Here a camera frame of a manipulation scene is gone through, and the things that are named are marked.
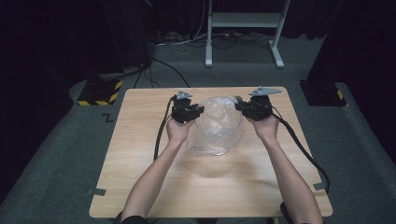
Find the clear plastic container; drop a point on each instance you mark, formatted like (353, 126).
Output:
(218, 151)

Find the person's right hand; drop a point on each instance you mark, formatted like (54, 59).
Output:
(264, 127)

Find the black yellow striped base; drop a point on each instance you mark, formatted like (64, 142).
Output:
(99, 93)
(323, 95)

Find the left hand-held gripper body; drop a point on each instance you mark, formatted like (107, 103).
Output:
(182, 112)

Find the grey tape piece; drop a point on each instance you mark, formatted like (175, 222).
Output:
(97, 192)
(320, 186)

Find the clear plastic bag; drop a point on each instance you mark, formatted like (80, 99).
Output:
(218, 121)

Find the black cabinet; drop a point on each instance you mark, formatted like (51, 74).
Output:
(130, 34)

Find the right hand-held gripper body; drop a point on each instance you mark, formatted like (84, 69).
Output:
(260, 109)

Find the person's black sleeve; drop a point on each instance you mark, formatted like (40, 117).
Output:
(134, 220)

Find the white metal stand frame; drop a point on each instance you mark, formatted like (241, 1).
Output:
(244, 19)

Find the black chair part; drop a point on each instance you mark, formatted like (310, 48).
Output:
(285, 214)

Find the person's left hand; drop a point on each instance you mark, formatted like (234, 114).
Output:
(179, 130)

